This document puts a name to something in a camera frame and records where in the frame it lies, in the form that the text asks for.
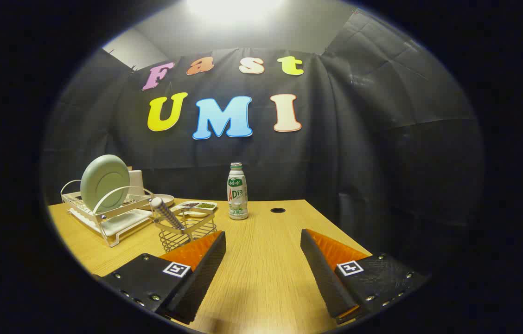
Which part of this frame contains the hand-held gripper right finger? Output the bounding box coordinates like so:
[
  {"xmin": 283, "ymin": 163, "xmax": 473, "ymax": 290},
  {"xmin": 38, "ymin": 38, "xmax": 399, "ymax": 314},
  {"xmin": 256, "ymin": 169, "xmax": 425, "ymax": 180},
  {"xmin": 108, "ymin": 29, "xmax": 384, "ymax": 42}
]
[{"xmin": 300, "ymin": 229, "xmax": 430, "ymax": 325}]

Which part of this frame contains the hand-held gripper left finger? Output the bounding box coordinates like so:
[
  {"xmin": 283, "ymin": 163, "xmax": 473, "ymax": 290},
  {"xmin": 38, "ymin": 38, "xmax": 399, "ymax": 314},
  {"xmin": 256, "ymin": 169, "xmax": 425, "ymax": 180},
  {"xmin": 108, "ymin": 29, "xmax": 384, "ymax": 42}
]
[{"xmin": 98, "ymin": 231, "xmax": 227, "ymax": 325}]

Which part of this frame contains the metal wire basket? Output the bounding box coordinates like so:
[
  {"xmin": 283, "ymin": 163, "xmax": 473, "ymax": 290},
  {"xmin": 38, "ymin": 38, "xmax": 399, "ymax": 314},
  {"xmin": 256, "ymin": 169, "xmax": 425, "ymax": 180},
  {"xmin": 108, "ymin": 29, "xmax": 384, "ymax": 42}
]
[{"xmin": 153, "ymin": 207, "xmax": 218, "ymax": 253}]

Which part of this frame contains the spoon with patterned handle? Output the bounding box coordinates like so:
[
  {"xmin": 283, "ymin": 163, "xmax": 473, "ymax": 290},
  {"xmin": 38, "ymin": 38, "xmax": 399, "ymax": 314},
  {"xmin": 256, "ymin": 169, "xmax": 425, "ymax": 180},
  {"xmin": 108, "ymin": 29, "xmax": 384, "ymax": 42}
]
[{"xmin": 150, "ymin": 197, "xmax": 187, "ymax": 231}]

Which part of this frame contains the light green plate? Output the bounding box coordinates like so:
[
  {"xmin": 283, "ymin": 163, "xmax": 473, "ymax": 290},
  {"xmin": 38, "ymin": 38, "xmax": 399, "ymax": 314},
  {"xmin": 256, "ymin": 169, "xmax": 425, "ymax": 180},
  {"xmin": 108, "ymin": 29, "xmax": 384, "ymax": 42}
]
[{"xmin": 80, "ymin": 154, "xmax": 131, "ymax": 214}]

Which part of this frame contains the white wire dish rack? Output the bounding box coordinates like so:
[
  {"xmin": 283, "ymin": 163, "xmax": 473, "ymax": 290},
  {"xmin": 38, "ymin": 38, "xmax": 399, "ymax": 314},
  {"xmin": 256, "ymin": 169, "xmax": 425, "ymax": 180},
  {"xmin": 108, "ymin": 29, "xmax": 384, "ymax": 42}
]
[{"xmin": 60, "ymin": 180, "xmax": 155, "ymax": 248}]

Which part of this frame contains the white divided dish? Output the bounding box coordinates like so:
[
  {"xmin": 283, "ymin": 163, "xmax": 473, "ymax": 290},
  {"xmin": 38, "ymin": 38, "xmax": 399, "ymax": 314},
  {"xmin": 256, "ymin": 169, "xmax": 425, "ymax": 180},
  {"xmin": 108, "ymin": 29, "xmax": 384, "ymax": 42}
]
[{"xmin": 172, "ymin": 201, "xmax": 218, "ymax": 218}]

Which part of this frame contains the white drink bottle green label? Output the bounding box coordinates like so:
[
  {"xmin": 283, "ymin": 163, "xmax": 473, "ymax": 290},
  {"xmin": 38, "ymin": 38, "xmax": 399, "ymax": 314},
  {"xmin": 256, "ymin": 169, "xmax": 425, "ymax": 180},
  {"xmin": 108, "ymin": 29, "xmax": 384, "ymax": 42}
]
[{"xmin": 228, "ymin": 162, "xmax": 249, "ymax": 220}]

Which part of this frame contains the white drip tray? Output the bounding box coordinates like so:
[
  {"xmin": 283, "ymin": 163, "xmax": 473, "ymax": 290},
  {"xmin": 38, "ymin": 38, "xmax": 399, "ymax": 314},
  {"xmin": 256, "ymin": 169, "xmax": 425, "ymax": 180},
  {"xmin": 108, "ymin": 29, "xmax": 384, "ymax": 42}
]
[{"xmin": 69, "ymin": 207, "xmax": 153, "ymax": 237}]

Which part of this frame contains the white toaster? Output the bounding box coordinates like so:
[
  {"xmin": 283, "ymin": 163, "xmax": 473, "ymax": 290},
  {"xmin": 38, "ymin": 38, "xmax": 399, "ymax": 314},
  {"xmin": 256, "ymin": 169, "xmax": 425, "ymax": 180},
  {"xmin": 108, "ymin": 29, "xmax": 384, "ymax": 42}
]
[{"xmin": 128, "ymin": 170, "xmax": 145, "ymax": 196}]

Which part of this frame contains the black backdrop cloth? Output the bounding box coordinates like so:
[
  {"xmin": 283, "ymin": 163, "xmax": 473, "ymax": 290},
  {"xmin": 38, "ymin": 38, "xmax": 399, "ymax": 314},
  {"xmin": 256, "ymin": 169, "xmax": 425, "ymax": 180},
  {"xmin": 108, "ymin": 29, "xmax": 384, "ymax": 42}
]
[{"xmin": 41, "ymin": 9, "xmax": 485, "ymax": 274}]

